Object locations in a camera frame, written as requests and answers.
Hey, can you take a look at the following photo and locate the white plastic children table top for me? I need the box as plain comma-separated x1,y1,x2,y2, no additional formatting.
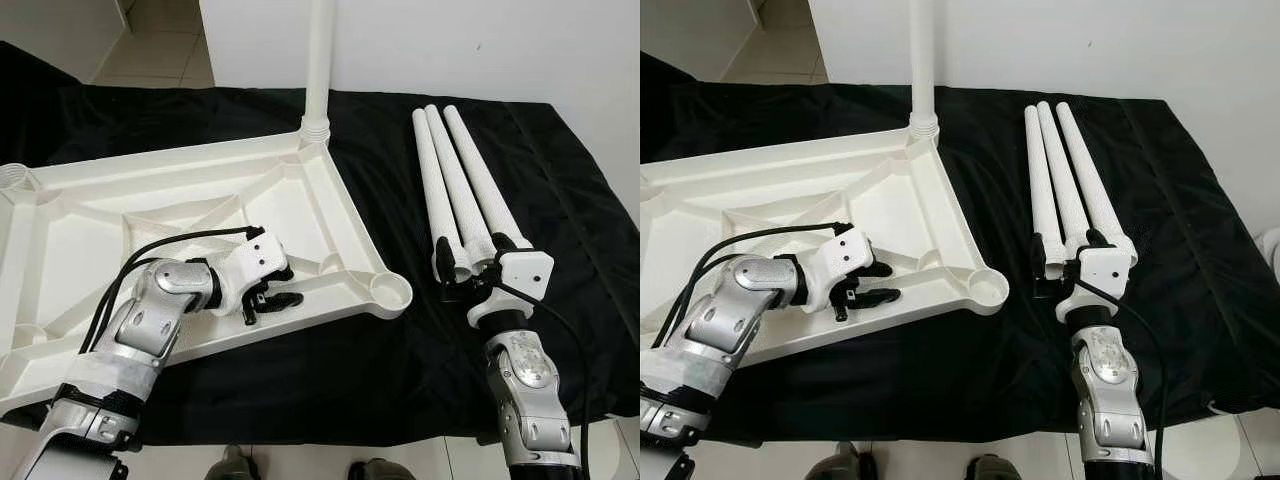
640,128,1011,366
0,130,414,416

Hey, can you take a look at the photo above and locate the black cloth table cover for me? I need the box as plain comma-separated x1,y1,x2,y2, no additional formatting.
0,42,640,448
640,50,1276,446

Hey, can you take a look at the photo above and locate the grey robot left leg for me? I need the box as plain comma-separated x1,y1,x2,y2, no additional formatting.
218,445,256,480
805,448,881,480

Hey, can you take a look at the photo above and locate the grey robot leg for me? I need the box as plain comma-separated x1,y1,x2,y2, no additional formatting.
965,455,1021,480
218,445,256,480
805,448,881,480
348,458,416,480

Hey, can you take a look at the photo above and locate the grey robot right leg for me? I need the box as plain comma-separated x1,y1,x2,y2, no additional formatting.
348,458,416,480
965,455,1021,480

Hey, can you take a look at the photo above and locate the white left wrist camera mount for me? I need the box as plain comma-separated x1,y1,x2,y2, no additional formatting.
215,228,293,316
805,225,881,313

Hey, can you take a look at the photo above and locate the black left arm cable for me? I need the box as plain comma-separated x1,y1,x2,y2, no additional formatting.
85,226,263,353
650,222,856,351

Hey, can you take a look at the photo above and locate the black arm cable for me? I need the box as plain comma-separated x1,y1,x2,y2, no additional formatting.
85,226,263,353
1075,278,1169,480
650,222,856,351
493,280,593,480

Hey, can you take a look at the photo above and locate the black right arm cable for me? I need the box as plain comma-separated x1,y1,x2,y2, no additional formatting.
493,280,593,480
1075,278,1169,480

